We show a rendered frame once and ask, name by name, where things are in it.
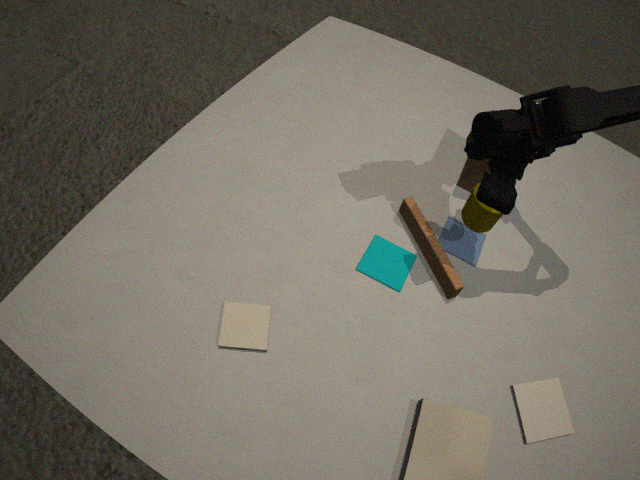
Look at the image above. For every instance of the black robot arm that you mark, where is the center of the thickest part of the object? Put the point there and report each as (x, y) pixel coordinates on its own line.
(559, 121)

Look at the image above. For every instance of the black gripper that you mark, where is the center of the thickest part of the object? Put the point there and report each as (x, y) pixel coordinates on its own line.
(497, 190)

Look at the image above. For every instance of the brown wooden beam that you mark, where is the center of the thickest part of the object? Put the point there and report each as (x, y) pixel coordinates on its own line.
(429, 245)

